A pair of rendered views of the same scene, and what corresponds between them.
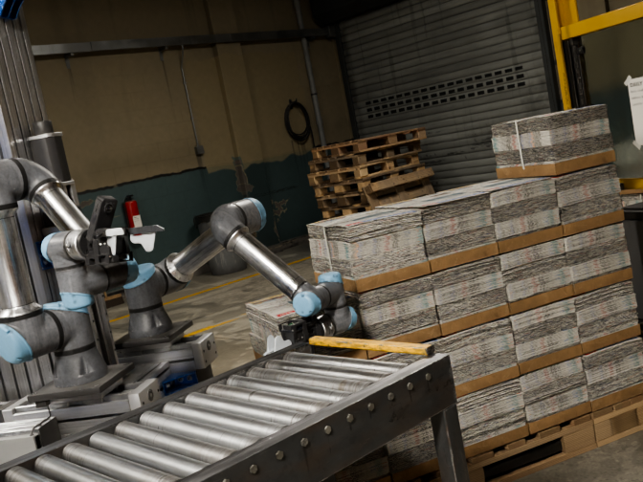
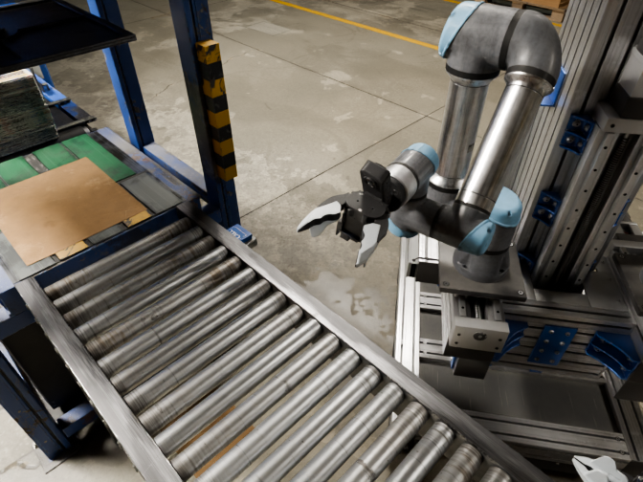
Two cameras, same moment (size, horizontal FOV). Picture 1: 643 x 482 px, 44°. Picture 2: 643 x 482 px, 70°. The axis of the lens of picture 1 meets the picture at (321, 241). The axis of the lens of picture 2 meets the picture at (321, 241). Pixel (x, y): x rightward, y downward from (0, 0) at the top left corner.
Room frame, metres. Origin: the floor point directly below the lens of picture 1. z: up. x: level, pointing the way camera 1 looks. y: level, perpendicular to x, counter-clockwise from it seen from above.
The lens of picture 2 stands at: (1.74, -0.15, 1.72)
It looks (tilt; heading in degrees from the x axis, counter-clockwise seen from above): 41 degrees down; 87
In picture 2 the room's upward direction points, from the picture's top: straight up
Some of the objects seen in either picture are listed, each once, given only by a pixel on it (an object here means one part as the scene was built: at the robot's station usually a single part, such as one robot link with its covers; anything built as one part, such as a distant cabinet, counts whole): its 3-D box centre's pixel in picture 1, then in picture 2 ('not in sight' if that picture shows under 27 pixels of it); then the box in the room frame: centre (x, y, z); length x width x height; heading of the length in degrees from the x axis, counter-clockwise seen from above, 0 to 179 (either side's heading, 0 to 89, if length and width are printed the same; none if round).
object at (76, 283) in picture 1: (80, 284); (412, 211); (1.97, 0.61, 1.12); 0.11 x 0.08 x 0.11; 142
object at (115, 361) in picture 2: not in sight; (184, 317); (1.42, 0.63, 0.77); 0.47 x 0.05 x 0.05; 42
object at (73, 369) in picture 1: (77, 361); (483, 250); (2.23, 0.75, 0.87); 0.15 x 0.15 x 0.10
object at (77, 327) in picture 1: (66, 322); (492, 215); (2.22, 0.75, 0.98); 0.13 x 0.12 x 0.14; 142
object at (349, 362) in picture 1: (344, 366); not in sight; (1.99, 0.00, 0.77); 0.47 x 0.05 x 0.05; 42
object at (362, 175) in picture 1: (374, 190); not in sight; (9.71, -0.75, 0.65); 1.33 x 0.94 x 1.30; 136
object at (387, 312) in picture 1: (425, 377); not in sight; (2.90, -0.29, 0.42); 1.17 x 0.39 x 0.83; 111
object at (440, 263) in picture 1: (437, 253); not in sight; (2.95, -0.42, 0.86); 0.38 x 0.29 x 0.04; 21
